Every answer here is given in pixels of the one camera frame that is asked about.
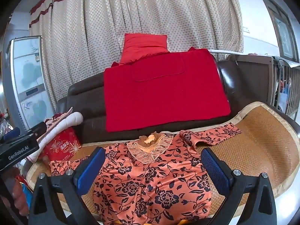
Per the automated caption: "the orange floral garment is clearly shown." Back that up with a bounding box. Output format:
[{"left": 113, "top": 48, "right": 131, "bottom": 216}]
[{"left": 48, "top": 122, "right": 243, "bottom": 225}]

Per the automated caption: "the person's left hand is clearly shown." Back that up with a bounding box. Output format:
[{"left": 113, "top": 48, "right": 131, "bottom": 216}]
[{"left": 1, "top": 167, "right": 29, "bottom": 217}]

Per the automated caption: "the red snack gift box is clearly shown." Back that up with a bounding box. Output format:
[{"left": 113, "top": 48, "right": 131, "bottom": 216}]
[{"left": 38, "top": 127, "right": 82, "bottom": 164}]

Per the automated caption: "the maroon floral folded blanket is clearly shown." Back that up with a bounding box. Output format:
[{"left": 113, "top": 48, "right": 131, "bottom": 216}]
[{"left": 37, "top": 107, "right": 73, "bottom": 143}]

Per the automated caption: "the woven rattan seat mat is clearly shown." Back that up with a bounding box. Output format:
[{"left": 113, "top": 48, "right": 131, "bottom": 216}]
[{"left": 26, "top": 102, "right": 299, "bottom": 220}]

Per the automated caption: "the dark brown leather sofa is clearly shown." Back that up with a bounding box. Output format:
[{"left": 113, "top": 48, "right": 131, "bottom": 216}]
[{"left": 55, "top": 58, "right": 300, "bottom": 145}]

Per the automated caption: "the brown wooden crib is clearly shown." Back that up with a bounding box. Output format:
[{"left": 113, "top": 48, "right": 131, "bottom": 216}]
[{"left": 227, "top": 54, "right": 299, "bottom": 119}]

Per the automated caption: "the red blanket on sofa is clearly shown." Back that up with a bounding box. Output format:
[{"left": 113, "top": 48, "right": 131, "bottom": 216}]
[{"left": 104, "top": 49, "right": 231, "bottom": 132}]

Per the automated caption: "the beige dotted curtain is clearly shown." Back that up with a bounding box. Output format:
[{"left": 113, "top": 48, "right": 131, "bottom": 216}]
[{"left": 29, "top": 0, "right": 244, "bottom": 105}]

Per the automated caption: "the red pillow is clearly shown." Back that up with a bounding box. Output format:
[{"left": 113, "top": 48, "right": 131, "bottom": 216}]
[{"left": 119, "top": 33, "right": 169, "bottom": 65}]

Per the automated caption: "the window with dark frame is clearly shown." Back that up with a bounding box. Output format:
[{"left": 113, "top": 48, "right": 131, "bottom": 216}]
[{"left": 263, "top": 0, "right": 299, "bottom": 62}]

